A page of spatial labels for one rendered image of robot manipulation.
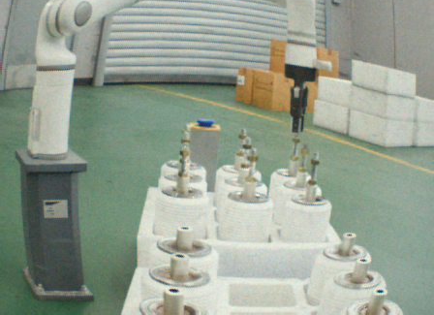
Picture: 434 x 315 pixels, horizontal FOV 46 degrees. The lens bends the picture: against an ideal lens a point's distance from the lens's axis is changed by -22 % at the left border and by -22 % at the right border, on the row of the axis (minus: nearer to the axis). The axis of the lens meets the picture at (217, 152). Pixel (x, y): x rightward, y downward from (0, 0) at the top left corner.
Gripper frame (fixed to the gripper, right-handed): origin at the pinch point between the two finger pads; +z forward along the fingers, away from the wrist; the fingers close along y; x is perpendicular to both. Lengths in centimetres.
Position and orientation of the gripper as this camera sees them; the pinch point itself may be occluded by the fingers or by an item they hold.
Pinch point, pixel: (296, 127)
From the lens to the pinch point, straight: 138.0
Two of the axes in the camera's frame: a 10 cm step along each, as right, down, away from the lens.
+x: 9.7, 1.3, -2.2
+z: -0.9, 9.8, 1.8
